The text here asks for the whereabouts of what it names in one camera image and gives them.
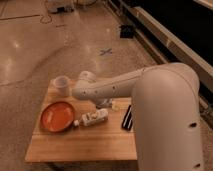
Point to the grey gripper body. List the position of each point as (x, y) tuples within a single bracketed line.
[(104, 103)]

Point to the translucent yellowish gripper finger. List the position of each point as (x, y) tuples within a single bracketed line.
[(115, 106)]

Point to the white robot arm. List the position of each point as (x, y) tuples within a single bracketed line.
[(165, 113)]

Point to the black white striped block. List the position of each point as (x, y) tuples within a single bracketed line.
[(127, 120)]

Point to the white bottle with label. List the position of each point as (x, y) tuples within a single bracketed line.
[(89, 119)]

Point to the white plastic cup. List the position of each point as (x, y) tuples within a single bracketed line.
[(61, 83)]

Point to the orange round plate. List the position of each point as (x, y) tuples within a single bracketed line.
[(57, 116)]

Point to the black box on floor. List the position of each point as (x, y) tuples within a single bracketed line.
[(126, 31)]

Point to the grey device with cables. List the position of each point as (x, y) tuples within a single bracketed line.
[(56, 6)]

